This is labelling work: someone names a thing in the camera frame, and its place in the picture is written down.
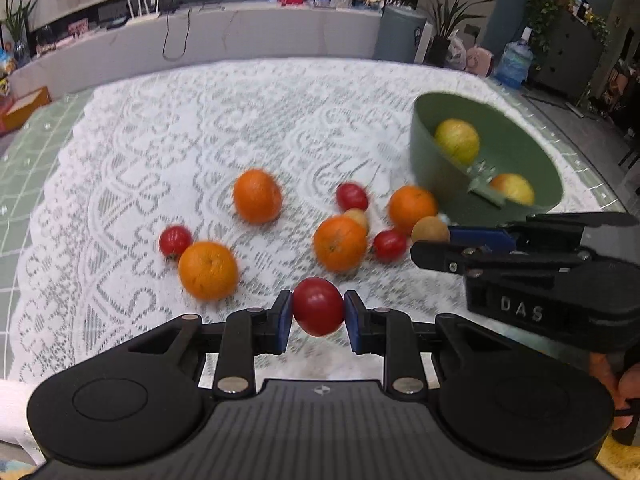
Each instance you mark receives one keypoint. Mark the person's right hand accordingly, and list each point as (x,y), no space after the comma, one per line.
(629,392)

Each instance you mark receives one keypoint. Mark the orange cardboard box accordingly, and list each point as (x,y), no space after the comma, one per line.
(22,107)

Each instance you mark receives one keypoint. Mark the white plastic bag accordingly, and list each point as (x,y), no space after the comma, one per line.
(456,52)

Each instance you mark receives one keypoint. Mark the grey cabinet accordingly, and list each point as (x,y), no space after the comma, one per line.
(570,60)

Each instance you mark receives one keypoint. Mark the small red cherry tomato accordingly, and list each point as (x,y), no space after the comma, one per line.
(351,196)
(389,245)
(175,241)

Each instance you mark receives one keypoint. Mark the brown longan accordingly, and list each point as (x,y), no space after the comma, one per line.
(359,219)
(430,230)

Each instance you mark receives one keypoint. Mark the yellow-green apple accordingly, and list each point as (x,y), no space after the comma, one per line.
(457,140)
(515,189)

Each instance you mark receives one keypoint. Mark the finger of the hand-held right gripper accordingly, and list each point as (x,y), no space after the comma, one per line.
(480,237)
(440,256)

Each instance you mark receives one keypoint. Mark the green bowl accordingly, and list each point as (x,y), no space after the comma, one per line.
(430,160)

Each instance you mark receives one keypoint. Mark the grey-green trash can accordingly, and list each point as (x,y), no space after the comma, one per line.
(397,35)

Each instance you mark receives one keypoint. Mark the white router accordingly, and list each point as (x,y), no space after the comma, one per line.
(142,15)

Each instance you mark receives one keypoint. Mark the potted plant with long leaves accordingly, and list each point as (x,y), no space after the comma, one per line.
(442,25)

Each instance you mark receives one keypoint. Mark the white lace tablecloth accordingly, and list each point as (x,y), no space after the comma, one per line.
(200,135)

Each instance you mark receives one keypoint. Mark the green plant in vase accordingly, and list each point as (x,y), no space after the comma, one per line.
(17,25)

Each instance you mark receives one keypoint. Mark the blue water bottle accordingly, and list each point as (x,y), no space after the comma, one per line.
(514,62)

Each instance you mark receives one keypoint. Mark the orange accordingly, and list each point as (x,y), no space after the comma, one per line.
(340,244)
(208,271)
(412,208)
(257,196)

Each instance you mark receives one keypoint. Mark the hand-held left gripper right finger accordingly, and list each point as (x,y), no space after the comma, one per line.
(354,325)

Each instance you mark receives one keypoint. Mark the large red tomato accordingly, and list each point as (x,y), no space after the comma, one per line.
(318,306)

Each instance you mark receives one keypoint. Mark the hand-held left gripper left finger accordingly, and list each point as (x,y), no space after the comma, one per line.
(285,322)

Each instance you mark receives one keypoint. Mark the white television console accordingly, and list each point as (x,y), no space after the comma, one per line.
(250,35)

